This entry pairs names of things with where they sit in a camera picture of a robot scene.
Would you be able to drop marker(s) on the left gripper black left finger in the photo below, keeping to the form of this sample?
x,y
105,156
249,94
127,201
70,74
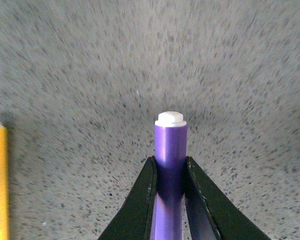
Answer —
x,y
134,219

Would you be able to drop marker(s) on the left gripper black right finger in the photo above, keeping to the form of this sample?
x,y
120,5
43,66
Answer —
x,y
211,215

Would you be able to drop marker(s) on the purple marker pen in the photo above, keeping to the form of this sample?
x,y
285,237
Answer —
x,y
170,148

